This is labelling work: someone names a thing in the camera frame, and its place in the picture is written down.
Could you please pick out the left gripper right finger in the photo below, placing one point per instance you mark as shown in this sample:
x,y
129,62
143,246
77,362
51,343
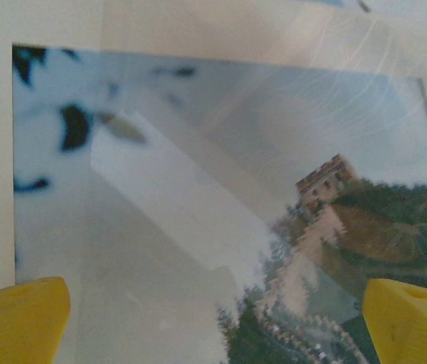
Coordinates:
x,y
414,330

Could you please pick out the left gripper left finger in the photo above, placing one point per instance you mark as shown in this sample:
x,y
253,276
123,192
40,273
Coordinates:
x,y
16,326

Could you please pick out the Great Wall landscape photo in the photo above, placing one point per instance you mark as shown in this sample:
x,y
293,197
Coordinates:
x,y
198,189

